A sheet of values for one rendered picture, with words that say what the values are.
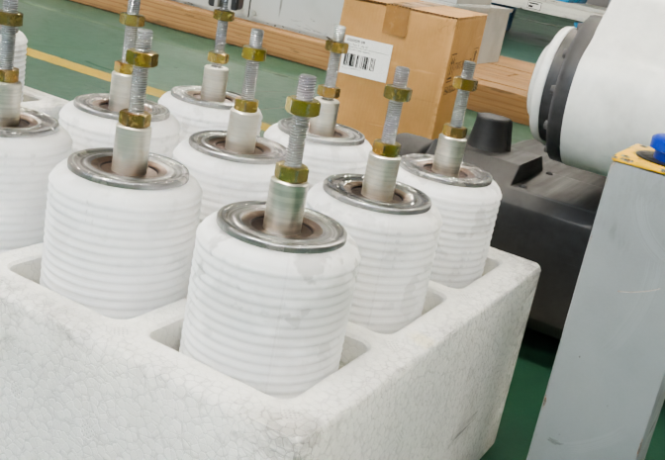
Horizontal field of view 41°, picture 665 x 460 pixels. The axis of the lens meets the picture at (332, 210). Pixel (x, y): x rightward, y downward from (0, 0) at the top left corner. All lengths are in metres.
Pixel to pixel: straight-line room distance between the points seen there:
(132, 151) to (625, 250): 0.32
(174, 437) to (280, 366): 0.07
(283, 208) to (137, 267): 0.11
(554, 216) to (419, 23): 0.86
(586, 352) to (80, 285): 0.33
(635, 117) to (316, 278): 0.41
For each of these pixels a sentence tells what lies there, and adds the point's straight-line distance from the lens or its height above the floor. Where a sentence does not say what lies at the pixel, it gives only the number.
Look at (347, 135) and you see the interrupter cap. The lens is 0.77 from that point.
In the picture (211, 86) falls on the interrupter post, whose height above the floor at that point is 0.26.
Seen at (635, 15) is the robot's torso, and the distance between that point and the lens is 0.86.
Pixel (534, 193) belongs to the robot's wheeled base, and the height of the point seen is 0.19.
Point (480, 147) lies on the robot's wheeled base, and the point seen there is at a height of 0.21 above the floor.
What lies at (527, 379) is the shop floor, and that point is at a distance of 1.00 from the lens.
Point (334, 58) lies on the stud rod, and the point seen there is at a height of 0.32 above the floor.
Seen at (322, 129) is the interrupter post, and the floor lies 0.26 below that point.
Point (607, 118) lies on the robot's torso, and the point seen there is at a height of 0.31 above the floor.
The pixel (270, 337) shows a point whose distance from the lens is 0.49.
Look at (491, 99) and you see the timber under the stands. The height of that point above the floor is 0.05.
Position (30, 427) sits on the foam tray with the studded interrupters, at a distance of 0.58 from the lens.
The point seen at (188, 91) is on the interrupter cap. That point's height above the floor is 0.25.
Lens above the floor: 0.42
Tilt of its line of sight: 17 degrees down
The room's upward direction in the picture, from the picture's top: 11 degrees clockwise
